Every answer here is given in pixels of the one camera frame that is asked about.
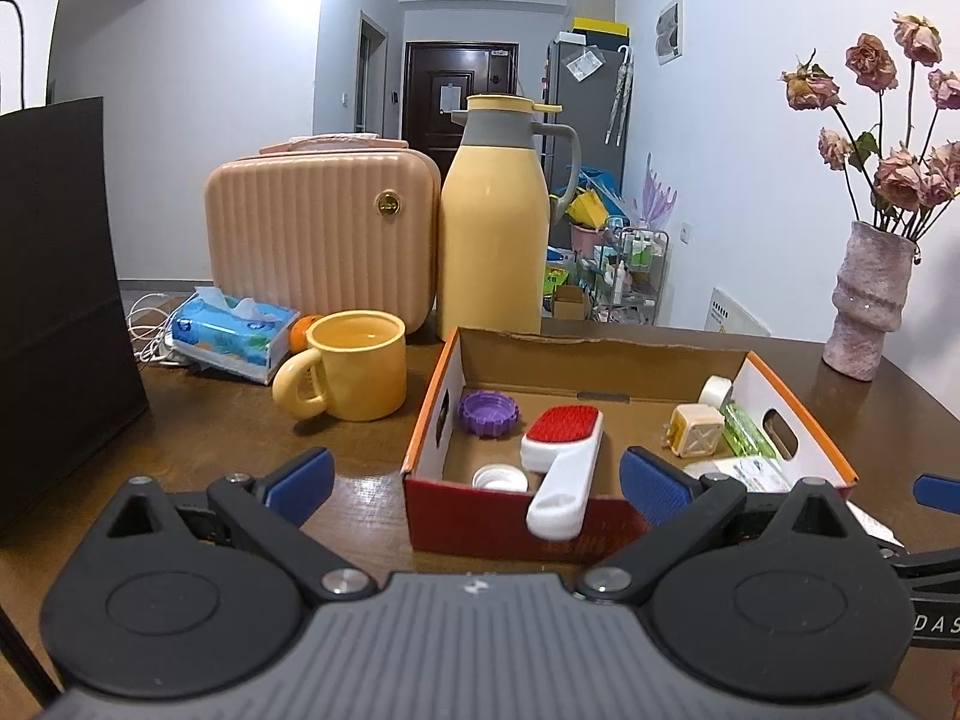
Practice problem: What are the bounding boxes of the pink ribbed suitcase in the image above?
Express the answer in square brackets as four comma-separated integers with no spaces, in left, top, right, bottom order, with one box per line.
[203,135,443,332]

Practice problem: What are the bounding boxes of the white cables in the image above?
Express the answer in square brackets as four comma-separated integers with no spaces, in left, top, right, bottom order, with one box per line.
[125,291,189,368]

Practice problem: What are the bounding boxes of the wire storage cart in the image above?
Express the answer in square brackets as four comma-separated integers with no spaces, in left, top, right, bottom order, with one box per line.
[592,227,670,325]

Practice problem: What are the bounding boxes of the yellow box on fridge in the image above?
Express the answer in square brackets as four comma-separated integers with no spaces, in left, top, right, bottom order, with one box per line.
[571,16,630,37]

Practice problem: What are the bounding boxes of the orange fruit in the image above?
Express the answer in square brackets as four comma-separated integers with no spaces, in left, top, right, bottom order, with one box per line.
[288,316,320,355]

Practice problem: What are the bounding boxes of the grey refrigerator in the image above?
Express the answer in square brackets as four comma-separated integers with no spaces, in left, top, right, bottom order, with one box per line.
[544,29,633,192]

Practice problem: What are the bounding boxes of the pink textured vase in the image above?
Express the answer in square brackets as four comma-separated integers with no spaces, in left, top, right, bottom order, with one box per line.
[823,221,916,382]

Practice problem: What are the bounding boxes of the white leaning board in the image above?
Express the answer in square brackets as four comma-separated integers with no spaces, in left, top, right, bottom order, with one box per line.
[704,288,771,337]

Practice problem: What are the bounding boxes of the yellow ceramic mug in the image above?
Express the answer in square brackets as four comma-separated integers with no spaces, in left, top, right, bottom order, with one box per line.
[272,310,407,422]

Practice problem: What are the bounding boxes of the purple bottle cap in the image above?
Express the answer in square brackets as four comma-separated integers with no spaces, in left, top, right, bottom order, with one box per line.
[459,390,521,439]

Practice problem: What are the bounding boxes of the white tape roll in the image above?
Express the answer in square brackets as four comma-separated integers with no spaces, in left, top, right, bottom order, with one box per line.
[698,376,734,411]

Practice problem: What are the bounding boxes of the cream plug adapter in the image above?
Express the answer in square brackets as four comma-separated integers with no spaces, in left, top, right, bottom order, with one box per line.
[662,403,724,458]

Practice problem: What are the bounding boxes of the red cardboard box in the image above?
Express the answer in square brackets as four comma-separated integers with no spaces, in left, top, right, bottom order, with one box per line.
[402,328,857,564]

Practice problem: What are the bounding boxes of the black paper bag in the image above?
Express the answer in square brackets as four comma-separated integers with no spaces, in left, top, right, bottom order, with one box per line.
[0,0,152,542]

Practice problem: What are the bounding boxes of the yellow thermos jug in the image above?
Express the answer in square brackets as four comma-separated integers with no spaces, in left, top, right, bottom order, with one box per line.
[436,94,581,340]

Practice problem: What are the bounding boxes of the red lint brush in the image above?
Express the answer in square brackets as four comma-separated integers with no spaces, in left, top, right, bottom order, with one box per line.
[521,405,604,541]

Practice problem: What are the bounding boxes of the blue tissue pack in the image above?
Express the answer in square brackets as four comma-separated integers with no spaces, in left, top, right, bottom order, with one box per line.
[169,286,299,385]

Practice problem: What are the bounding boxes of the green spray bottle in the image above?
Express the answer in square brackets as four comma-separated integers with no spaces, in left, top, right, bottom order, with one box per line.
[719,401,781,460]

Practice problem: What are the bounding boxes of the dried pink roses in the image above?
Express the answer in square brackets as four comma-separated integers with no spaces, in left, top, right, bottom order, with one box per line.
[779,13,958,244]

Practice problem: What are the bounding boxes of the dark entrance door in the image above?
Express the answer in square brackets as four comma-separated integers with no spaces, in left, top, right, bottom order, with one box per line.
[402,41,519,176]

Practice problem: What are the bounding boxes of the white threaded cap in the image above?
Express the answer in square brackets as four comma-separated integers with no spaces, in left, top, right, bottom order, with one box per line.
[470,463,529,494]

